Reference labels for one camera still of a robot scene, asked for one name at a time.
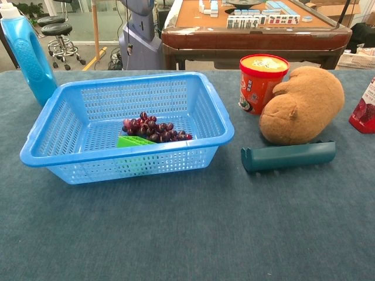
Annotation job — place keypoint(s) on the purple grape bunch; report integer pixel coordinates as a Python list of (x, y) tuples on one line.
[(152, 128)]

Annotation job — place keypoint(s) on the green plastic scraper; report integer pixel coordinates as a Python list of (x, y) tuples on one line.
[(132, 142)]

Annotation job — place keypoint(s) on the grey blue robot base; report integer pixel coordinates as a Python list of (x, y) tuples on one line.
[(140, 49)]

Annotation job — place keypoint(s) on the blue perforated plastic basket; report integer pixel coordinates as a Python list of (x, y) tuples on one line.
[(73, 155)]

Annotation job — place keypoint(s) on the teal table cloth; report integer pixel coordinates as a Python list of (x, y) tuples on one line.
[(175, 228)]

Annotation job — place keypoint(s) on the red instant noodle cup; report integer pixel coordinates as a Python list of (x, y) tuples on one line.
[(257, 85)]

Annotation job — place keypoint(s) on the dark green plastic holder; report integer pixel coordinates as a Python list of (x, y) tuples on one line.
[(287, 159)]

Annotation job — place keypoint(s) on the brown mahjong table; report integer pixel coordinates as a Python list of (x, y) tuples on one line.
[(249, 39)]

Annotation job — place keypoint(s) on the brown plush capybara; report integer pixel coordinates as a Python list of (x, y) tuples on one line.
[(304, 105)]

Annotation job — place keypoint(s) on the stacked mahjong tiles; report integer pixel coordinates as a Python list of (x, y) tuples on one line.
[(213, 6)]

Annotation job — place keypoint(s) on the blue backed mahjong tile row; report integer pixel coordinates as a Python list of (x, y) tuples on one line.
[(247, 12)]

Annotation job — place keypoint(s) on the face-up mahjong tile row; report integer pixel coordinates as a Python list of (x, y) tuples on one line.
[(263, 21)]

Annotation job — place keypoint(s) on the wooden pole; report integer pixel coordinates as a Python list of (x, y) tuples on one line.
[(95, 29)]

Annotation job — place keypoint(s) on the black round dish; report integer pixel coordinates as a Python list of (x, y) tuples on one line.
[(244, 3)]

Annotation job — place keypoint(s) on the long blue mahjong tile row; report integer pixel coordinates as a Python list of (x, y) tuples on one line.
[(278, 6)]

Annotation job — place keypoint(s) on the single mahjong tile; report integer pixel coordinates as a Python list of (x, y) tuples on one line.
[(306, 18)]

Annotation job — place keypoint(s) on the black stool with chrome base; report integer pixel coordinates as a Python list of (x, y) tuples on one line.
[(57, 29), (49, 20)]

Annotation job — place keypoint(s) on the red snack packet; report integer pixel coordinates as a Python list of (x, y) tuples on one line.
[(364, 117)]

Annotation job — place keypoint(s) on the blue detergent bottle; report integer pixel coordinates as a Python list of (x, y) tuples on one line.
[(26, 58)]

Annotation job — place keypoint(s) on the white plastic crate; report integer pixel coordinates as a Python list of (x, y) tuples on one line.
[(356, 61)]

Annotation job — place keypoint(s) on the cardboard box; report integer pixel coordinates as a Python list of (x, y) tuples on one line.
[(340, 9)]

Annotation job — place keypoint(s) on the black bag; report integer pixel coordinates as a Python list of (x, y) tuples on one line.
[(363, 35)]

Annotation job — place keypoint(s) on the green potted plant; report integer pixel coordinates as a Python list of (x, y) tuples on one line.
[(29, 8)]

